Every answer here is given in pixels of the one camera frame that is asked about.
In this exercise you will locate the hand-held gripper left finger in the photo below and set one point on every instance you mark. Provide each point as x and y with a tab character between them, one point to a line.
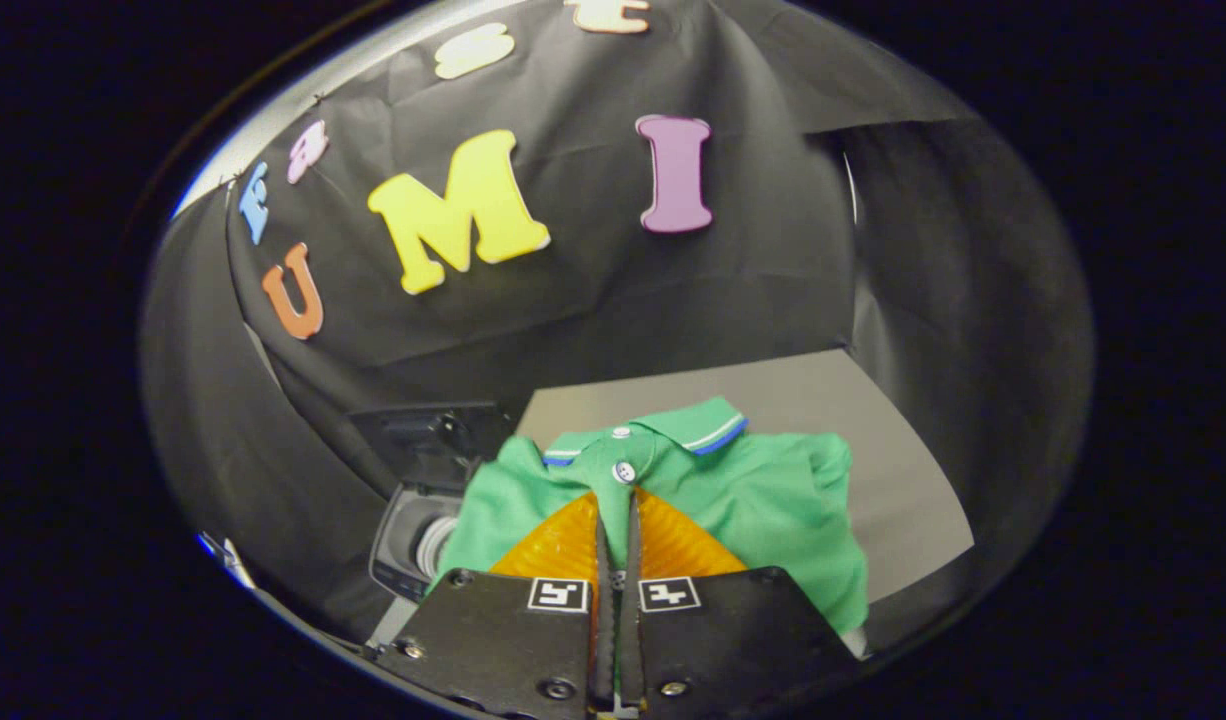
503	640

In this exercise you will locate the green polo shirt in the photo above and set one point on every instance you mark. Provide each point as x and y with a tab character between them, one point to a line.
753	500

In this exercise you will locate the beige cabinet with dark top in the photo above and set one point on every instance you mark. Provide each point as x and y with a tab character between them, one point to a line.
903	480

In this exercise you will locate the white and blue object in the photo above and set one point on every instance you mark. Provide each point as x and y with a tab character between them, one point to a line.
228	560

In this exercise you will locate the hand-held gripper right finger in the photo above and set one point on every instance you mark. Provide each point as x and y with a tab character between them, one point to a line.
733	640

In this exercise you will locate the dark washing machine lid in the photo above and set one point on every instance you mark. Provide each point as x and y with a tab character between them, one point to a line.
423	440

